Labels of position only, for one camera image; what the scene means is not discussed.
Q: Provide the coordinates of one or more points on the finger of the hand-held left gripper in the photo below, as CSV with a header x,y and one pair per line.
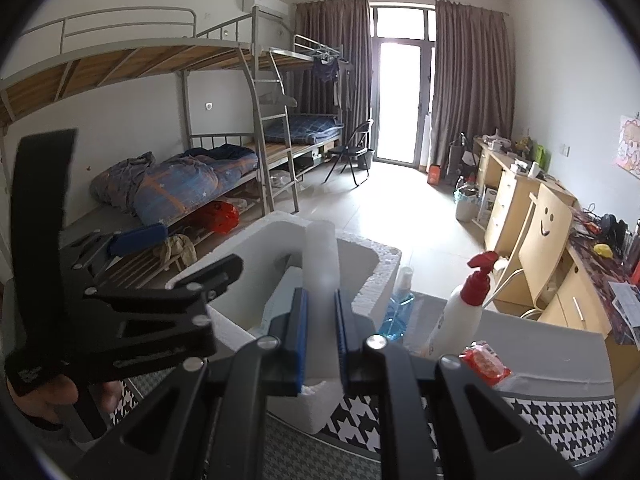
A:
x,y
200,285
137,239

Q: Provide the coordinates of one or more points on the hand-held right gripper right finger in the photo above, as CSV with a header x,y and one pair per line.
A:
x,y
342,340

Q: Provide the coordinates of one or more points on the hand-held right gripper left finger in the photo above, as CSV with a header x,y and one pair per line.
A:
x,y
296,340

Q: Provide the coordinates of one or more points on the white foam box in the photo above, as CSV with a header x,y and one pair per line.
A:
x,y
240,270

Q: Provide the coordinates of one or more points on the person's left hand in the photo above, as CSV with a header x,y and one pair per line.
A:
x,y
40,400

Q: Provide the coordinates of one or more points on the blue spray bottle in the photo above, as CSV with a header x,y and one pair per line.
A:
x,y
395,315

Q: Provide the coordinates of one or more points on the red plastic bag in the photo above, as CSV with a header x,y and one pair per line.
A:
x,y
217,217

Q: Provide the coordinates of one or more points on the blue patterned blanket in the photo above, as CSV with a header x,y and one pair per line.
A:
x,y
185,180

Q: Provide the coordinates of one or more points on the white pump bottle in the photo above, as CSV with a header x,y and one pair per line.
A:
x,y
457,315

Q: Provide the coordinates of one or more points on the red snack packet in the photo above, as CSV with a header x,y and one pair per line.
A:
x,y
482,360

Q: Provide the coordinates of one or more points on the large metal bunk bed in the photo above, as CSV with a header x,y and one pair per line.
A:
x,y
125,60

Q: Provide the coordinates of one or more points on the white bucket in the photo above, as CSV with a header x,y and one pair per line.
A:
x,y
466,207

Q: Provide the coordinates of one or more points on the dark blue folded blanket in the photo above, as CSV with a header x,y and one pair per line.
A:
x,y
302,127

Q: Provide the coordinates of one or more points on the orange bag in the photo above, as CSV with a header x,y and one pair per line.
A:
x,y
433,175

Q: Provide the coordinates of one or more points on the black folding chair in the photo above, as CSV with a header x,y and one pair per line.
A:
x,y
352,150

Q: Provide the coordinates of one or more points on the black bin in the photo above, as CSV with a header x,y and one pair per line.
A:
x,y
457,160

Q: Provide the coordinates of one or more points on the houndstooth tablecloth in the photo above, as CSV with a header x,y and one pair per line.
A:
x,y
550,420

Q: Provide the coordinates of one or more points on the smiley face wooden chair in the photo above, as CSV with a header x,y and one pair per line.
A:
x,y
547,240

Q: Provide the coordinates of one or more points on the wooden desk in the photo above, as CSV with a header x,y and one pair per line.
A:
x,y
580,305

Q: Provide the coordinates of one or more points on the small metal bunk bed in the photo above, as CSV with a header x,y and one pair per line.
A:
x,y
300,55

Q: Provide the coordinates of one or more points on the hanging dark clothes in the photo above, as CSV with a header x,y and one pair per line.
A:
x,y
327,72

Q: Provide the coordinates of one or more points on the glass balcony door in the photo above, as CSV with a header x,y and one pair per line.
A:
x,y
402,90

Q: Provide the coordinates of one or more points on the white air conditioner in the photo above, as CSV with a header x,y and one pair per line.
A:
x,y
265,2

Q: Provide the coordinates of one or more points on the green bag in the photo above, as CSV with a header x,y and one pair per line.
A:
x,y
538,155

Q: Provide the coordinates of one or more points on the yellow object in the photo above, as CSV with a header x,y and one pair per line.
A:
x,y
602,250

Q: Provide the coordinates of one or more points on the printed papers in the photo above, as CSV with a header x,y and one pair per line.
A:
x,y
625,310

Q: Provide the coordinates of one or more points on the narrow brown curtain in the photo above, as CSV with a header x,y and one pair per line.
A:
x,y
330,30

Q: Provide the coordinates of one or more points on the wide brown curtain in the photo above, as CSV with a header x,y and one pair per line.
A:
x,y
472,85

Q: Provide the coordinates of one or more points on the black headphones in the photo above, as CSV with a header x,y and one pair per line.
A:
x,y
612,230

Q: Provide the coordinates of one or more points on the wall poster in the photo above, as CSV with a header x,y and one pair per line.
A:
x,y
629,145

